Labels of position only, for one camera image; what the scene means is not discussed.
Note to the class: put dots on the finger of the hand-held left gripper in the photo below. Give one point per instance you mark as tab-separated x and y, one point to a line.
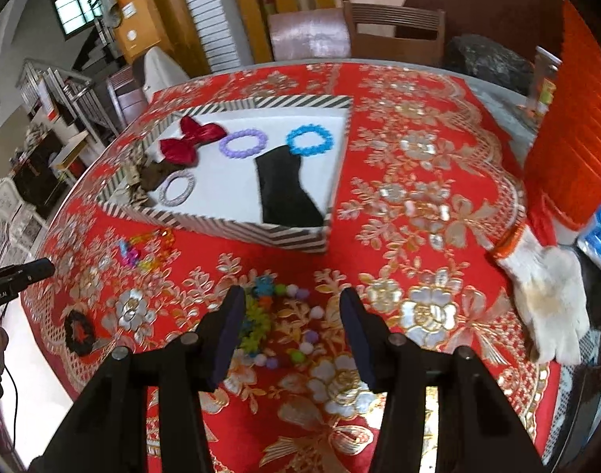
32	271

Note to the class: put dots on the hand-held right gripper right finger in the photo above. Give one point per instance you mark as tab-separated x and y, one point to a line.
354	340

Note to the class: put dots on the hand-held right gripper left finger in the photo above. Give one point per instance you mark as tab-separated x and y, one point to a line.
229	335

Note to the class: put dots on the striped cardboard box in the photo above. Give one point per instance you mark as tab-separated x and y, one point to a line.
221	192

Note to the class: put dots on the teal plastic flower bead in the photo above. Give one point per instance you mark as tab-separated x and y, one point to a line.
264	286

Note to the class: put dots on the white ornate chair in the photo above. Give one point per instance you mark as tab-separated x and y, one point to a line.
10	207

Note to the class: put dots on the black red scrunchie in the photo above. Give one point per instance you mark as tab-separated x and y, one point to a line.
71	335

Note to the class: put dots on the black cloth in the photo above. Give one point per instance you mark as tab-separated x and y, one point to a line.
285	192

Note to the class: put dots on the red floral tablecloth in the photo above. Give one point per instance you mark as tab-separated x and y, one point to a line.
418	197

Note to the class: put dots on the metal railing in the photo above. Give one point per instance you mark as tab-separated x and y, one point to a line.
69	93

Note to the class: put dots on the red satin bow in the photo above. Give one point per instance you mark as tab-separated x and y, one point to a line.
180	150

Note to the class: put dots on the brown wooden chair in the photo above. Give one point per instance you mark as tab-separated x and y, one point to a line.
125	96

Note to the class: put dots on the white work glove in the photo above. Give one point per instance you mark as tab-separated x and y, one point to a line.
551	295

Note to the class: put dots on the white chair back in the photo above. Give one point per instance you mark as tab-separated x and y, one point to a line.
165	74

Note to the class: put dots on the blue white packet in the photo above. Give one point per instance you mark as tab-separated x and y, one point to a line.
598	239

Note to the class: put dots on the window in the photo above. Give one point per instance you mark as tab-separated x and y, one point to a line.
74	7

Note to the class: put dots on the slatted wooden chair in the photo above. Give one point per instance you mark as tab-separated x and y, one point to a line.
394	49

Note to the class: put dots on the black plastic bag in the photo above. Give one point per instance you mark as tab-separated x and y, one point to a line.
487	64

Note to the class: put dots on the glossy brown chair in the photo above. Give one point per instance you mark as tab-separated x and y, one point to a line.
310	34

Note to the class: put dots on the white slatted panel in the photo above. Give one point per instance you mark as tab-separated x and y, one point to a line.
207	15

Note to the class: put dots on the glass jar with label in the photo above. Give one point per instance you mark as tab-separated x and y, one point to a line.
544	83

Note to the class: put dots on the white wall switch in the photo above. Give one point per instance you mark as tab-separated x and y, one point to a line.
129	10

